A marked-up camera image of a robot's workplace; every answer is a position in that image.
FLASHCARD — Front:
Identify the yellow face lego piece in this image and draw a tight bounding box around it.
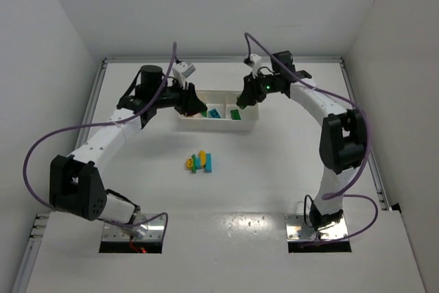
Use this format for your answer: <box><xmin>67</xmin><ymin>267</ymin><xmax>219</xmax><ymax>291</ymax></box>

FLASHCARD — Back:
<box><xmin>186</xmin><ymin>159</ymin><xmax>193</xmax><ymax>170</ymax></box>

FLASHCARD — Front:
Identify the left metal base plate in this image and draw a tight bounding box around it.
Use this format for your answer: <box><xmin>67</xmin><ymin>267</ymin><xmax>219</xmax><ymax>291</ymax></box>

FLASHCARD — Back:
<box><xmin>102</xmin><ymin>212</ymin><xmax>168</xmax><ymax>244</ymax></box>

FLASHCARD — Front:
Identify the blue curved lego brick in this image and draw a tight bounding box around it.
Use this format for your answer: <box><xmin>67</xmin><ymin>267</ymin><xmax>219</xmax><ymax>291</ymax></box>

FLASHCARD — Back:
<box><xmin>208</xmin><ymin>108</ymin><xmax>221</xmax><ymax>119</ymax></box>

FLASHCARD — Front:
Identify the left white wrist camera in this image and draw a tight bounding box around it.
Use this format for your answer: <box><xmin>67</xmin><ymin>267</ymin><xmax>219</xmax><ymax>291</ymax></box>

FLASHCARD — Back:
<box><xmin>172</xmin><ymin>62</ymin><xmax>195</xmax><ymax>86</ymax></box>

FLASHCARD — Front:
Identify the white three-compartment tray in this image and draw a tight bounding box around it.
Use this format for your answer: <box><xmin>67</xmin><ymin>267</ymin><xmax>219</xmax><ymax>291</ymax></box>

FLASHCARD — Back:
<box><xmin>177</xmin><ymin>90</ymin><xmax>259</xmax><ymax>132</ymax></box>

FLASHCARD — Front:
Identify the blue rectangular lego brick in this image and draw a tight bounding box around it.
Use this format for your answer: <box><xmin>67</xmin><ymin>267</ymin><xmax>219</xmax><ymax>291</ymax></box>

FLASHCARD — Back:
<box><xmin>204</xmin><ymin>153</ymin><xmax>213</xmax><ymax>173</ymax></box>

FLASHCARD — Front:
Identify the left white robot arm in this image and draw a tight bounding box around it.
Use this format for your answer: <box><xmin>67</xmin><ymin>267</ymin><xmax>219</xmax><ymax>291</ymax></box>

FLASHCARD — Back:
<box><xmin>49</xmin><ymin>62</ymin><xmax>207</xmax><ymax>227</ymax></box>

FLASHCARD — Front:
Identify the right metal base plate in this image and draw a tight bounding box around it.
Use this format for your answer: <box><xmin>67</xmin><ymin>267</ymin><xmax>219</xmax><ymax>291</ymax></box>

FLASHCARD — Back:
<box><xmin>285</xmin><ymin>213</ymin><xmax>351</xmax><ymax>244</ymax></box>

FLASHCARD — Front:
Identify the metal base plate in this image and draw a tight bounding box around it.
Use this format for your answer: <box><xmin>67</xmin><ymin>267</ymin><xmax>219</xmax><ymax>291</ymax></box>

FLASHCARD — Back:
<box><xmin>285</xmin><ymin>213</ymin><xmax>351</xmax><ymax>244</ymax></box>
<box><xmin>102</xmin><ymin>212</ymin><xmax>168</xmax><ymax>244</ymax></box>

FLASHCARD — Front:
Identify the green rectangular lego brick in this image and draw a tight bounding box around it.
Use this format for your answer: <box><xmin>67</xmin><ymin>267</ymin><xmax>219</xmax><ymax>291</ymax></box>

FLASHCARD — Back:
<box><xmin>230</xmin><ymin>109</ymin><xmax>241</xmax><ymax>120</ymax></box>

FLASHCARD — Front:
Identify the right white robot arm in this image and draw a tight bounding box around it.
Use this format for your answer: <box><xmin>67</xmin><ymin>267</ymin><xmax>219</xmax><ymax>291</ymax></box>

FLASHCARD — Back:
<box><xmin>236</xmin><ymin>51</ymin><xmax>367</xmax><ymax>229</ymax></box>

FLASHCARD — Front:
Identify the yellow arch lego brick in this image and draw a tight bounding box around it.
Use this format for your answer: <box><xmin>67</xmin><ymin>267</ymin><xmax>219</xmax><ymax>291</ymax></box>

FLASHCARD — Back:
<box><xmin>198</xmin><ymin>150</ymin><xmax>206</xmax><ymax>168</ymax></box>

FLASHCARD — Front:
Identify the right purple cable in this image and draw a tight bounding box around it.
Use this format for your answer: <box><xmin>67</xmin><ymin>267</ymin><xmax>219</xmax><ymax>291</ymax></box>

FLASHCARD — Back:
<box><xmin>244</xmin><ymin>32</ymin><xmax>379</xmax><ymax>246</ymax></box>

